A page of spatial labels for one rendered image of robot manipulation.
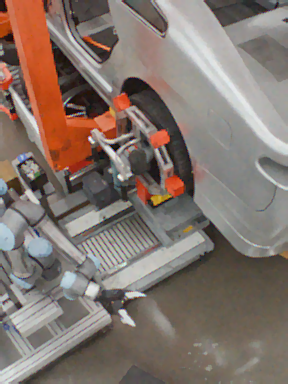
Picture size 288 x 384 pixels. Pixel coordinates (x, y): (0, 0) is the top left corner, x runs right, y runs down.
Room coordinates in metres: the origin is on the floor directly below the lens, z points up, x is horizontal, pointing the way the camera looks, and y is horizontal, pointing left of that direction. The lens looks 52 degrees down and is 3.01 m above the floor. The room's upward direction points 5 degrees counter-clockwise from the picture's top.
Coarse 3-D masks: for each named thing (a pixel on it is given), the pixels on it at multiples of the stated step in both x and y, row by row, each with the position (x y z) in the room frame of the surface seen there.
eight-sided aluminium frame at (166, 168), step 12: (132, 108) 2.05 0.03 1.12; (132, 120) 1.98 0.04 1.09; (144, 120) 1.95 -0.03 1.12; (120, 132) 2.15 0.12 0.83; (144, 132) 1.86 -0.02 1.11; (156, 132) 1.86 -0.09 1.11; (120, 144) 2.14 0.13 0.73; (156, 156) 1.77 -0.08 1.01; (168, 156) 1.77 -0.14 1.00; (168, 168) 1.72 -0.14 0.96; (144, 180) 1.93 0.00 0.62; (156, 192) 1.79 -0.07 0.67; (168, 192) 1.72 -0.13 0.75
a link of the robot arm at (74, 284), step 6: (66, 276) 0.95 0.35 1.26; (72, 276) 0.95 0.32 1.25; (78, 276) 0.96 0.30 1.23; (66, 282) 0.92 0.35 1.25; (72, 282) 0.92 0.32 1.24; (78, 282) 0.92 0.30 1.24; (84, 282) 0.93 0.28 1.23; (66, 288) 0.91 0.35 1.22; (72, 288) 0.90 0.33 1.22; (78, 288) 0.90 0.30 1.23; (84, 288) 0.90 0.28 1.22; (72, 294) 0.91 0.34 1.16; (78, 294) 0.89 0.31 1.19; (84, 294) 0.88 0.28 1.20
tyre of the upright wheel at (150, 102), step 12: (132, 96) 2.16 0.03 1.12; (144, 96) 2.09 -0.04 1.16; (156, 96) 2.07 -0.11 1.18; (144, 108) 2.02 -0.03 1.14; (156, 108) 1.97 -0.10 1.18; (156, 120) 1.91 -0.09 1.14; (168, 120) 1.89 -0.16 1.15; (168, 132) 1.83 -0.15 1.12; (180, 132) 1.84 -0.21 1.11; (168, 144) 1.82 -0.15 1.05; (180, 144) 1.79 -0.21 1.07; (180, 156) 1.75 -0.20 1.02; (180, 168) 1.72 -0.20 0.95; (156, 180) 1.94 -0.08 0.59; (192, 180) 1.73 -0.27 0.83
